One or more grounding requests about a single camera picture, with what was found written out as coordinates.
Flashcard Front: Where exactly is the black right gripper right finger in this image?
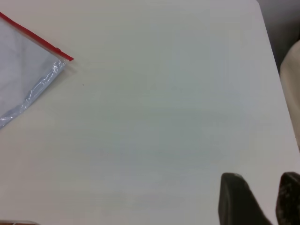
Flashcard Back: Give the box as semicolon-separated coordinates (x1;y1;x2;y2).
275;172;300;225

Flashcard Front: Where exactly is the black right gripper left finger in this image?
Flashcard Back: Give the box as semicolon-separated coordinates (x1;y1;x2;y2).
217;172;274;225

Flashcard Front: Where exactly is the clear plastic bag red zipper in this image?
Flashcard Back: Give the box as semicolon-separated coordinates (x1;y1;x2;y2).
0;11;75;130

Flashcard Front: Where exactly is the beige rounded object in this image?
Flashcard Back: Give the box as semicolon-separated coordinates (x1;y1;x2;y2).
279;39;300;154

